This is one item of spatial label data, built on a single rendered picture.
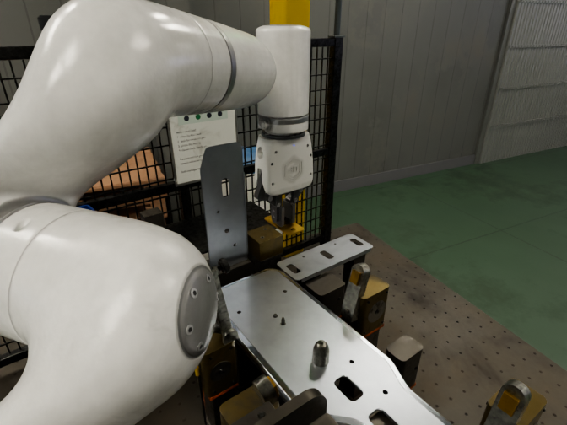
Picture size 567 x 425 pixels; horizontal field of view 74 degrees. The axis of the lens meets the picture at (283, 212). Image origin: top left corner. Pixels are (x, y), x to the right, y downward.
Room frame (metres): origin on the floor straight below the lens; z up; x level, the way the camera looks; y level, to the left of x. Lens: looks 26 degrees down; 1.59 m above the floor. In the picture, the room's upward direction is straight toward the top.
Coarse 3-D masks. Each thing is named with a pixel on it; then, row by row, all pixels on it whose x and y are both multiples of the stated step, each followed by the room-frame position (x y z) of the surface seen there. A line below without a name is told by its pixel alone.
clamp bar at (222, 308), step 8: (208, 264) 0.56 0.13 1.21; (224, 264) 0.55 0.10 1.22; (216, 272) 0.54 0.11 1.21; (224, 272) 0.56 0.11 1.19; (216, 280) 0.54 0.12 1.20; (224, 304) 0.54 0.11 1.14; (224, 312) 0.54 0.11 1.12; (216, 320) 0.55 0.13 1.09; (224, 320) 0.54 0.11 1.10; (224, 328) 0.54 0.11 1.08
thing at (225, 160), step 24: (240, 144) 0.89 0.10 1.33; (216, 168) 0.85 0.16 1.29; (240, 168) 0.89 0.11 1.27; (216, 192) 0.85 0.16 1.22; (240, 192) 0.89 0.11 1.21; (216, 216) 0.85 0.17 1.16; (240, 216) 0.89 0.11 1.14; (216, 240) 0.84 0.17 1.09; (240, 240) 0.89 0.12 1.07; (216, 264) 0.84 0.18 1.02
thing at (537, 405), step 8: (496, 392) 0.43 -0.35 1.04; (536, 392) 0.43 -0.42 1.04; (536, 400) 0.42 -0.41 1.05; (544, 400) 0.42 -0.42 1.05; (488, 408) 0.41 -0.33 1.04; (528, 408) 0.40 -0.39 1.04; (536, 408) 0.40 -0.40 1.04; (544, 408) 0.41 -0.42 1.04; (528, 416) 0.39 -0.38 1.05; (536, 416) 0.39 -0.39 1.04; (480, 424) 0.41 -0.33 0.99; (520, 424) 0.37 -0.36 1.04; (528, 424) 0.37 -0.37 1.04; (536, 424) 0.40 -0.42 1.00
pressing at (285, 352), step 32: (224, 288) 0.76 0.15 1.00; (256, 288) 0.76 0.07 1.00; (288, 288) 0.76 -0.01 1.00; (256, 320) 0.65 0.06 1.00; (288, 320) 0.65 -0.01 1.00; (320, 320) 0.65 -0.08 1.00; (256, 352) 0.55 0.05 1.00; (288, 352) 0.56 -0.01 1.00; (352, 352) 0.56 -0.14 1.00; (288, 384) 0.48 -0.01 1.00; (320, 384) 0.48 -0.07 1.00; (384, 384) 0.48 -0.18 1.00; (352, 416) 0.42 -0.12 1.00; (416, 416) 0.42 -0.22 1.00
